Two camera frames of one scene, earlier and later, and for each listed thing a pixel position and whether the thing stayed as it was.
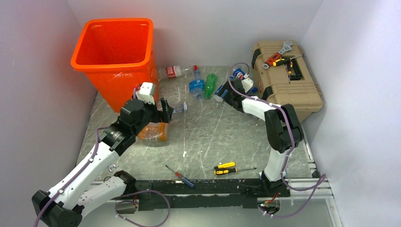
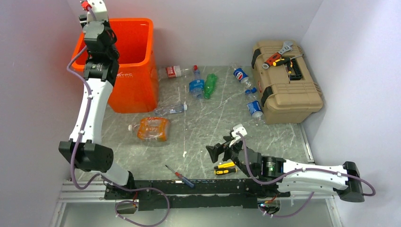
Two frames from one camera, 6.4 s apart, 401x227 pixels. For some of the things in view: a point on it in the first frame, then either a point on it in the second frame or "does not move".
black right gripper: (226, 98) -> (218, 148)
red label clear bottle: (171, 71) does not move
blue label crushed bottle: (196, 85) does not move
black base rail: (152, 195) does not move
